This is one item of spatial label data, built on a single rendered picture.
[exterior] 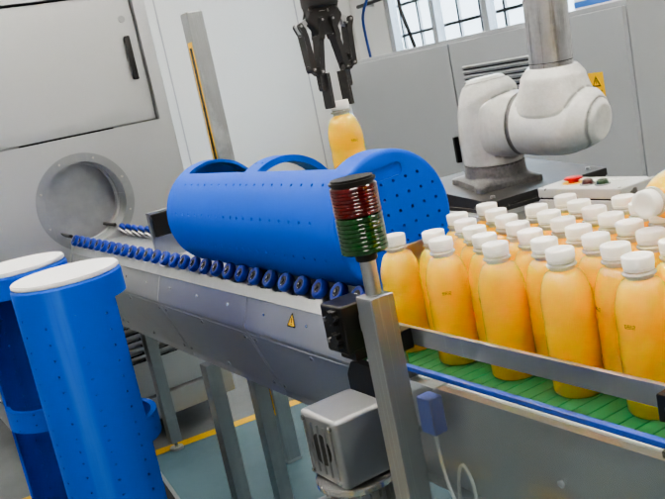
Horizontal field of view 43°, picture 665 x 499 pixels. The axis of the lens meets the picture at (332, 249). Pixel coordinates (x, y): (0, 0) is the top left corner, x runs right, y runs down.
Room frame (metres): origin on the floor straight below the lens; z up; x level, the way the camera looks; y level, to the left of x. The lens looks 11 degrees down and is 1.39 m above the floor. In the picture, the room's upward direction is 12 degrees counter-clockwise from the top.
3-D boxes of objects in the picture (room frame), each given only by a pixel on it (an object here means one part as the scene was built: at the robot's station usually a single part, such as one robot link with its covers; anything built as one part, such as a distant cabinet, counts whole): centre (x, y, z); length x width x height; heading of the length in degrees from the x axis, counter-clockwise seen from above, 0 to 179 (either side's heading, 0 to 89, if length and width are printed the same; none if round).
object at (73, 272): (2.19, 0.70, 1.03); 0.28 x 0.28 x 0.01
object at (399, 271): (1.44, -0.11, 0.99); 0.07 x 0.07 x 0.19
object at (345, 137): (1.74, -0.07, 1.23); 0.07 x 0.07 x 0.19
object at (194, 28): (3.06, 0.32, 0.85); 0.06 x 0.06 x 1.70; 31
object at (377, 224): (1.10, -0.04, 1.18); 0.06 x 0.06 x 0.05
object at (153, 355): (3.40, 0.82, 0.31); 0.06 x 0.06 x 0.63; 31
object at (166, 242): (2.76, 0.52, 1.00); 0.10 x 0.04 x 0.15; 121
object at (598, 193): (1.58, -0.51, 1.05); 0.20 x 0.10 x 0.10; 31
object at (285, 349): (2.51, 0.38, 0.79); 2.17 x 0.29 x 0.34; 31
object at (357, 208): (1.10, -0.04, 1.23); 0.06 x 0.06 x 0.04
